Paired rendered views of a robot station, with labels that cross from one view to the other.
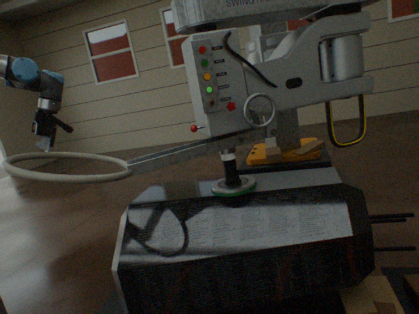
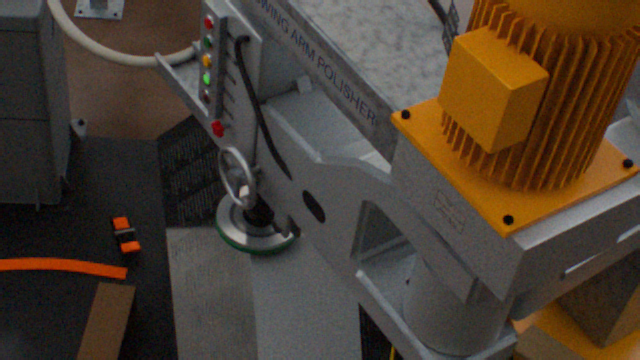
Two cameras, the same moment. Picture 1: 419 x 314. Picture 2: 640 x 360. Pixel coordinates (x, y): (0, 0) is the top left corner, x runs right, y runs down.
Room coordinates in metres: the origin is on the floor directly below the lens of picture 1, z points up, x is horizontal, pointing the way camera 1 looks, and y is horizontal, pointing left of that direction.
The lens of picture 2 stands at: (0.75, -1.63, 2.73)
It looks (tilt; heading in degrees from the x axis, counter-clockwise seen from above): 46 degrees down; 63
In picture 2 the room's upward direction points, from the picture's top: 9 degrees clockwise
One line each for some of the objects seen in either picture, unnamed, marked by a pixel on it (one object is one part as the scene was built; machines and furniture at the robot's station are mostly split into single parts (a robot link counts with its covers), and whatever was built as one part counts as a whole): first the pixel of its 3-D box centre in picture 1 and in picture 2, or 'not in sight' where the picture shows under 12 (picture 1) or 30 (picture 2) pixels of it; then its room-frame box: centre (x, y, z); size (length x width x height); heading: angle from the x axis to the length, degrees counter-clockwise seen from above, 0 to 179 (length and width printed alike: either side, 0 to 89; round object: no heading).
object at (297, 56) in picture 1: (296, 76); (369, 205); (1.46, -0.47, 1.28); 0.74 x 0.23 x 0.49; 103
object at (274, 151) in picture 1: (273, 154); not in sight; (1.93, -0.42, 0.81); 0.20 x 0.10 x 0.05; 169
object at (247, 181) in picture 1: (233, 183); (258, 216); (1.38, -0.09, 0.85); 0.21 x 0.21 x 0.01
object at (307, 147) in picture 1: (308, 147); (553, 357); (1.94, -0.66, 0.80); 0.20 x 0.10 x 0.05; 112
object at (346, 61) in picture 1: (341, 58); (462, 284); (1.53, -0.73, 1.32); 0.19 x 0.19 x 0.20
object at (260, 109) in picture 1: (255, 110); (251, 171); (1.29, -0.23, 1.18); 0.15 x 0.10 x 0.15; 103
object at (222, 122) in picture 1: (232, 85); (292, 103); (1.40, -0.17, 1.30); 0.36 x 0.22 x 0.45; 103
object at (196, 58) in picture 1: (206, 76); (213, 59); (1.25, -0.05, 1.35); 0.08 x 0.03 x 0.28; 103
